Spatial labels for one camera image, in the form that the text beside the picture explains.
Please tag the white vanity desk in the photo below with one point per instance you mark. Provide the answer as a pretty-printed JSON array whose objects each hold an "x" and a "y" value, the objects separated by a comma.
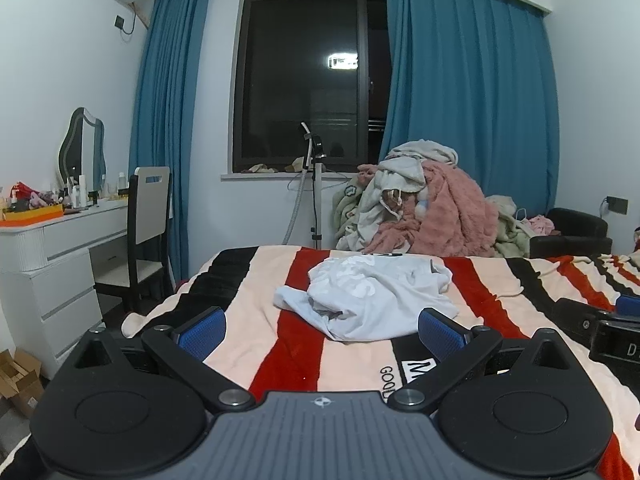
[{"x": 60, "y": 310}]

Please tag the narrow blue curtain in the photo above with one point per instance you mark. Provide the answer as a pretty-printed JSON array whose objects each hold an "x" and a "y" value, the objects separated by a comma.
[{"x": 165, "y": 110}]

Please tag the wavy vanity mirror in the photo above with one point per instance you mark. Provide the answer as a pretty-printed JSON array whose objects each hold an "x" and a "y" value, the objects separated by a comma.
[{"x": 82, "y": 150}]

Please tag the dark window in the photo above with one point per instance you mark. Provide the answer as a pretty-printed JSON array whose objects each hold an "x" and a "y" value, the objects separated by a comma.
[{"x": 300, "y": 85}]

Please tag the black and white chair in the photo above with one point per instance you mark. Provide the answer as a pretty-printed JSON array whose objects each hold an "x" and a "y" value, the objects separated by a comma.
[{"x": 150, "y": 210}]

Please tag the beige hoodie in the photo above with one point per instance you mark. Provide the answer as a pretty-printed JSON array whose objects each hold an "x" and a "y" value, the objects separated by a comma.
[{"x": 400, "y": 170}]

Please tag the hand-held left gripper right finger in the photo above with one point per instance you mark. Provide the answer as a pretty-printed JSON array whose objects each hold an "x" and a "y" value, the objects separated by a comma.
[{"x": 440, "y": 332}]

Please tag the black armchair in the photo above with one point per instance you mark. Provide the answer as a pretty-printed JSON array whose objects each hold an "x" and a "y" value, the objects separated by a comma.
[{"x": 575, "y": 225}]

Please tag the white t-shirt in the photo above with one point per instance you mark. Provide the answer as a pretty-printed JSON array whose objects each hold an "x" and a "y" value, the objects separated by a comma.
[{"x": 370, "y": 300}]

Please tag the striped fleece blanket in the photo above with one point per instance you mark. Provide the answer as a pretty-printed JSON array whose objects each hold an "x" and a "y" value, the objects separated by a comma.
[{"x": 260, "y": 290}]

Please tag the small pink cloth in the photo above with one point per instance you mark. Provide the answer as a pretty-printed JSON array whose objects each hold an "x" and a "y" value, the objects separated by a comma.
[{"x": 542, "y": 224}]

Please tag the pale green blanket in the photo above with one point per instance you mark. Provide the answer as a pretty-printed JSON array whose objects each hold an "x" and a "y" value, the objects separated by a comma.
[{"x": 345, "y": 210}]

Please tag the garment steamer stand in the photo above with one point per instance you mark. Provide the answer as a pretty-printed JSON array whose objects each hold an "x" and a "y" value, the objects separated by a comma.
[{"x": 316, "y": 200}]

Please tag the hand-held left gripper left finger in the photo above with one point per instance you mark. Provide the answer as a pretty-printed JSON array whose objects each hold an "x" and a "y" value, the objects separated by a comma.
[{"x": 202, "y": 332}]

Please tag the black wall socket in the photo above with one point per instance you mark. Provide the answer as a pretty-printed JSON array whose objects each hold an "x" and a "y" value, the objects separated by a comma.
[{"x": 616, "y": 205}]

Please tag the orange tray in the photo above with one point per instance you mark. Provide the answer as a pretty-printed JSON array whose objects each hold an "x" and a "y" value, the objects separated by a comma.
[{"x": 30, "y": 214}]

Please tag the beige cloth on sill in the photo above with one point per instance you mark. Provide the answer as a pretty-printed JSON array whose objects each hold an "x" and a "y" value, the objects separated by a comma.
[{"x": 260, "y": 168}]

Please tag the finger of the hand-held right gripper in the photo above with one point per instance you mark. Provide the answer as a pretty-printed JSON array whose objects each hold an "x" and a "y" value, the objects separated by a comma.
[{"x": 629, "y": 305}]

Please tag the light crumpled clothes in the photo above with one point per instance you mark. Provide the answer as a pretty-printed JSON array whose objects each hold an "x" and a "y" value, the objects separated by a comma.
[{"x": 510, "y": 225}]

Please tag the pink fleece blanket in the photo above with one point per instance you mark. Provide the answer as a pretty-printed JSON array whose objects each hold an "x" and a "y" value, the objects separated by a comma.
[{"x": 450, "y": 210}]

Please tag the wide blue curtain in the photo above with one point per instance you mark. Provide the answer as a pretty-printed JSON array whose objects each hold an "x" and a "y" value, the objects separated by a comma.
[{"x": 465, "y": 85}]

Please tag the cardboard box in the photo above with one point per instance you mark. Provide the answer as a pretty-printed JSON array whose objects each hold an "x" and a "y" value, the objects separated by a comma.
[{"x": 20, "y": 385}]

